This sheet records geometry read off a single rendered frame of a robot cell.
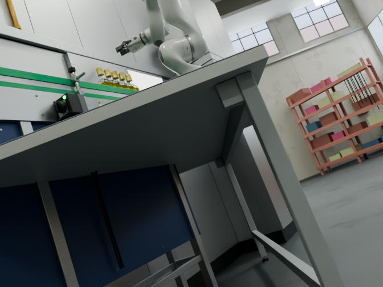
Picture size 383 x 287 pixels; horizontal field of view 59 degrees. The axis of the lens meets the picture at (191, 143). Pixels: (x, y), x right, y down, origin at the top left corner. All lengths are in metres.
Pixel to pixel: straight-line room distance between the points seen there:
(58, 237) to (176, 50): 0.93
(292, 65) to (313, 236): 11.83
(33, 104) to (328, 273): 1.03
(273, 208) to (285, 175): 1.80
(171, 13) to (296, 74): 10.93
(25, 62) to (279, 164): 1.38
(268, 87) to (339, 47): 2.85
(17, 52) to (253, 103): 1.32
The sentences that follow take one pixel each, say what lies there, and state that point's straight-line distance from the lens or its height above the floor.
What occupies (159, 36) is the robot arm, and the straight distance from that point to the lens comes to 1.98.
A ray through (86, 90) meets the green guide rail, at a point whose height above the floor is 1.09.
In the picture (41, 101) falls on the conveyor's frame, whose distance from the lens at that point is 1.32.
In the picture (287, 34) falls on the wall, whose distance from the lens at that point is 12.99.
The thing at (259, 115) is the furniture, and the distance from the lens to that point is 0.79.
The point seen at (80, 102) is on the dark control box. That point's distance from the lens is 1.31.
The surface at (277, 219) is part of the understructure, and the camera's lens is 2.58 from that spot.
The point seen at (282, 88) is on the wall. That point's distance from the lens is 12.18.
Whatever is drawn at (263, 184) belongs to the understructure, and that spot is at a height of 0.44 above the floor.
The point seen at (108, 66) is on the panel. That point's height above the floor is 1.46.
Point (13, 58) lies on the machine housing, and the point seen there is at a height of 1.40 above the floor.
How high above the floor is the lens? 0.46
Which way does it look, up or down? 10 degrees up
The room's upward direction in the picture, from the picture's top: 21 degrees counter-clockwise
